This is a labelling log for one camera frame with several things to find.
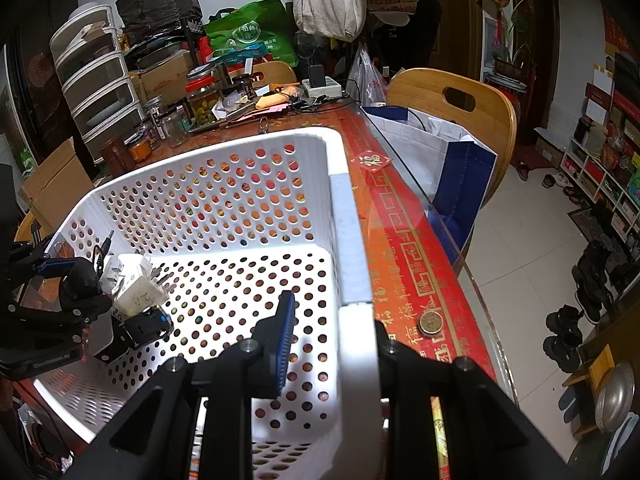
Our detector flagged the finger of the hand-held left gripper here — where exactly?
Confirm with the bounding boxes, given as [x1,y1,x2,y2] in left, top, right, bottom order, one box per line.
[60,295,175,356]
[5,241,102,307]

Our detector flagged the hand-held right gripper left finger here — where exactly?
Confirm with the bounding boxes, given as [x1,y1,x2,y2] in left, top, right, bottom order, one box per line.
[85,290,301,480]

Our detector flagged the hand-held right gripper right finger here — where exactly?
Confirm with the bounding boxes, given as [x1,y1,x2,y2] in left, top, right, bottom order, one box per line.
[372,319,571,480]

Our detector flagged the black charger cable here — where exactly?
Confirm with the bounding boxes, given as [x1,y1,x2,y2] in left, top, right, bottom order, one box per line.
[90,230,113,271]

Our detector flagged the white charger block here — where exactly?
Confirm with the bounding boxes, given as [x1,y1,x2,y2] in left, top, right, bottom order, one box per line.
[97,252,176,318]

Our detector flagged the white perforated plastic basket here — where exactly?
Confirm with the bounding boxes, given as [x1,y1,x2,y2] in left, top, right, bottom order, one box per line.
[32,127,381,480]

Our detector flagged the wooden chair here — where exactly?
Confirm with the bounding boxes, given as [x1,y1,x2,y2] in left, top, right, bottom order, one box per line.
[14,210,41,243]
[387,67,518,206]
[227,61,298,86]

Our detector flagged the open cardboard box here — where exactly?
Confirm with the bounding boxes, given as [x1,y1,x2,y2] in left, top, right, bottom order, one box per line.
[17,137,96,231]

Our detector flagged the brown ceramic jar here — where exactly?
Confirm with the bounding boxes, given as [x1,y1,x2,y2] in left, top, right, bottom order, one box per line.
[97,135,137,177]

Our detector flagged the small jar orange contents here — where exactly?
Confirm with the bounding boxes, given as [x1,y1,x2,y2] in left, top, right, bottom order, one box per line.
[127,137,153,165]

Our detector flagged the pair of black shoes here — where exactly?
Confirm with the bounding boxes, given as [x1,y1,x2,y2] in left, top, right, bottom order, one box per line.
[542,305,588,373]

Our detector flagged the empty glass jar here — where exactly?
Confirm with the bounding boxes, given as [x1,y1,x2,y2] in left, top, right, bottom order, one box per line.
[160,110,188,148]

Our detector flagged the white plastic drawer tower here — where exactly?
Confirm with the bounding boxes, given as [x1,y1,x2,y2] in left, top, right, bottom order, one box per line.
[50,5,146,161]

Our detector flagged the white and blue paper bag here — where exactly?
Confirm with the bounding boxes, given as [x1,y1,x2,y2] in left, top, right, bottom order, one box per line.
[362,105,498,266]

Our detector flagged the dark wooden wardrobe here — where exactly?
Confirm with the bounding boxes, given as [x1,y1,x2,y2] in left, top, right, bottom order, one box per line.
[0,0,66,161]

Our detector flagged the pickle jar red lid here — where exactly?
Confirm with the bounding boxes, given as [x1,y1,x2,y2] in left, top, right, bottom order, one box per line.
[185,79,221,126]

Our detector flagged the metal basin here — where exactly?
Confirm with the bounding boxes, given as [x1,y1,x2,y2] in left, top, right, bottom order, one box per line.
[595,362,638,433]

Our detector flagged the printed cardboard box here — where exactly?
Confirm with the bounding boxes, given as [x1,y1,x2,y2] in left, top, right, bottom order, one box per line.
[130,52,196,106]

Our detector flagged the white power strip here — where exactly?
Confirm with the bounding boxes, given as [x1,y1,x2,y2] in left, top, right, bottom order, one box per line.
[301,76,343,98]

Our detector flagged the white shoe shelf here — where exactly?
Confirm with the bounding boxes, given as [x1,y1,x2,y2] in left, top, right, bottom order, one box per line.
[560,60,640,241]

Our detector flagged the white plastic bag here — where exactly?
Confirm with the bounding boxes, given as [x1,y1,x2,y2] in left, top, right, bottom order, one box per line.
[346,42,388,106]

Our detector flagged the black wrapped bundle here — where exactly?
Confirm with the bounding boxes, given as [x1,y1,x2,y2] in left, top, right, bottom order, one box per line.
[116,0,203,43]

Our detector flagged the green shopping bag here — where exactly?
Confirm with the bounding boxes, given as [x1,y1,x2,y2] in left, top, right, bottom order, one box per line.
[202,0,298,68]

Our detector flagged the beige tote bag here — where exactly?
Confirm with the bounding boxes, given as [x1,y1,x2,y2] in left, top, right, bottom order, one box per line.
[290,0,368,43]

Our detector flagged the dark wooden door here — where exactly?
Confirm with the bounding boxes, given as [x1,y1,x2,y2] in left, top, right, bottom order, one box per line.
[510,0,561,146]

